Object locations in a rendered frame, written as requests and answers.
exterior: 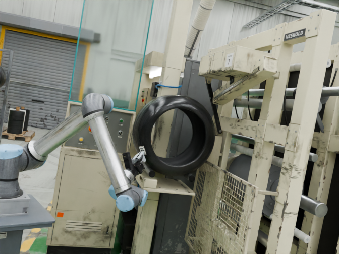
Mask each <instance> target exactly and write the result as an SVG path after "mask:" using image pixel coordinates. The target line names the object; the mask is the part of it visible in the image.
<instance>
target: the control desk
mask: <svg viewBox="0 0 339 254"><path fill-rule="evenodd" d="M81 106H82V103H78V102H72V101H68V106H67V112H66V117H65V119H66V118H67V117H69V116H70V115H71V114H72V113H74V112H75V111H76V110H78V109H79V108H80V107H81ZM135 116H136V112H133V111H127V110H121V109H115V108H113V109H112V111H111V112H110V113H108V114H104V115H103V118H104V121H105V123H106V126H107V128H108V131H109V133H110V136H111V138H112V141H113V143H114V146H115V148H116V151H117V153H118V156H119V158H120V161H121V164H122V166H123V169H124V170H125V169H126V168H125V164H124V160H123V156H122V154H123V153H125V152H130V146H131V140H132V131H133V125H134V121H135ZM111 185H112V183H111V180H110V178H109V175H108V172H107V170H106V167H105V165H104V162H103V160H102V157H101V154H100V152H99V149H98V147H97V144H96V142H95V139H94V136H93V134H92V131H91V129H90V126H89V125H88V126H87V127H85V128H84V129H82V130H81V131H80V132H78V133H77V134H75V135H74V136H73V137H71V138H70V139H69V140H67V141H66V142H64V143H63V144H62V145H61V150H60V156H59V163H58V169H57V173H56V180H55V186H54V193H53V199H52V206H51V211H50V214H51V215H52V216H53V217H54V219H55V220H56V221H55V223H53V224H52V227H49V228H48V232H47V240H46V245H47V252H46V254H111V249H112V248H114V243H115V237H116V231H117V224H118V218H119V212H120V210H119V209H118V208H117V206H116V200H115V199H113V198H112V197H111V196H110V194H109V192H108V190H109V188H110V186H111ZM58 212H61V213H64V215H63V217H57V213H58Z"/></svg>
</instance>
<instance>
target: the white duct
mask: <svg viewBox="0 0 339 254"><path fill-rule="evenodd" d="M215 1H216V0H201V2H200V4H199V7H198V10H197V12H196V15H195V18H194V20H193V23H192V25H191V28H190V31H189V34H188V36H187V39H186V45H185V51H184V55H188V54H189V52H190V49H191V47H192V44H193V42H194V39H195V37H196V34H197V32H198V29H199V30H200V32H199V35H198V37H197V40H196V42H195V45H194V47H193V50H192V52H191V55H190V56H193V55H194V52H195V50H196V48H197V45H198V43H199V40H200V38H201V35H202V33H203V30H204V28H205V25H206V23H207V21H208V18H209V16H210V13H211V11H212V9H213V6H214V4H215Z"/></svg>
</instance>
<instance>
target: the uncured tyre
mask: <svg viewBox="0 0 339 254"><path fill-rule="evenodd" d="M175 108H178V109H180V110H181V111H183V112H184V113H185V114H186V115H187V116H188V118H189V120H190V122H191V125H192V138H191V141H190V143H189V145H188V147H187V148H186V149H185V151H183V152H182V153H181V154H179V155H177V156H175V157H170V158H163V157H159V156H157V155H156V154H155V152H154V150H153V147H152V144H151V132H152V129H153V126H154V124H155V122H156V121H157V120H158V118H159V117H160V116H161V115H162V114H164V113H165V112H167V111H169V110H172V109H175ZM132 137H133V144H134V147H135V150H136V152H137V153H140V149H139V147H140V146H144V149H145V152H146V155H144V156H145V159H146V161H145V163H146V164H147V165H148V166H149V167H150V168H151V169H152V170H154V171H155V172H157V173H160V174H162V175H166V176H182V175H186V174H189V173H191V172H193V171H195V170H197V169H198V168H199V167H201V166H202V165H203V164H204V163H205V162H206V160H207V159H208V157H209V156H210V154H211V152H212V149H213V146H214V142H215V127H214V123H213V120H212V118H211V116H210V114H209V112H208V111H207V110H206V108H205V107H204V106H203V105H202V104H201V103H199V102H198V101H197V100H195V99H193V98H191V97H188V96H184V95H164V96H160V97H157V98H155V99H153V100H151V101H149V102H148V103H147V104H146V105H144V106H143V108H142V109H141V110H140V111H139V113H138V115H137V116H136V119H135V121H134V125H133V131H132Z"/></svg>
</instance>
